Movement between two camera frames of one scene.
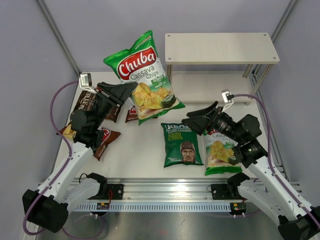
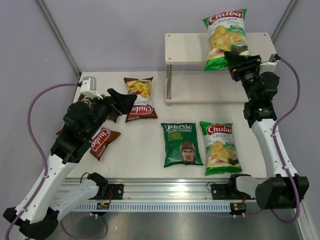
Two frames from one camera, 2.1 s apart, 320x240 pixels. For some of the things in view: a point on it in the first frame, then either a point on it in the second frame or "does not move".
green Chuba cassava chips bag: (154, 96) to (226, 33)
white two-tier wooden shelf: (200, 65) does not move
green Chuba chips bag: (220, 155) does not move
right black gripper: (199, 124) to (238, 65)
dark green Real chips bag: (182, 145) does not move
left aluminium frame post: (56, 31) does not move
